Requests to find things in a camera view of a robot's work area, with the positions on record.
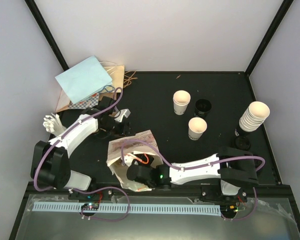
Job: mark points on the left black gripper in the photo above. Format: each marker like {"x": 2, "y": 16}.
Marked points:
{"x": 124, "y": 130}

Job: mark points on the cream bear paper bag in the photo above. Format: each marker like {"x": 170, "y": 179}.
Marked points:
{"x": 123, "y": 151}

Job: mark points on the white paper coffee cup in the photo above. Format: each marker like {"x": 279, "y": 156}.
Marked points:
{"x": 196, "y": 127}

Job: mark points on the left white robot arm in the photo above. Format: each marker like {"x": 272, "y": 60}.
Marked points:
{"x": 51, "y": 160}

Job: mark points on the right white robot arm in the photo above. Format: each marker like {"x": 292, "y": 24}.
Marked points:
{"x": 235, "y": 168}

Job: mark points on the black paper coffee cup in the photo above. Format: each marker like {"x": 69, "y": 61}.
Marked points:
{"x": 202, "y": 108}

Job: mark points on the checkered paper bag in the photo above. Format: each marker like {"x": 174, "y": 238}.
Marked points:
{"x": 92, "y": 101}

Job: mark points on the light blue paper bag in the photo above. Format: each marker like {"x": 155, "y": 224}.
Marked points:
{"x": 83, "y": 80}

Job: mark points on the white plastic cutlery bunch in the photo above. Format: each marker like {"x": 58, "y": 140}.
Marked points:
{"x": 53, "y": 125}

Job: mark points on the brown kraft paper bag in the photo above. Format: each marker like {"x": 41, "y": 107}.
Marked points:
{"x": 116, "y": 73}

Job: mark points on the black cup lid stack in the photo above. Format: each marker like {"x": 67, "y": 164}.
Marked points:
{"x": 241, "y": 143}

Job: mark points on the stack of white cups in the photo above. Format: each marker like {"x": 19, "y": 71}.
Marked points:
{"x": 253, "y": 117}

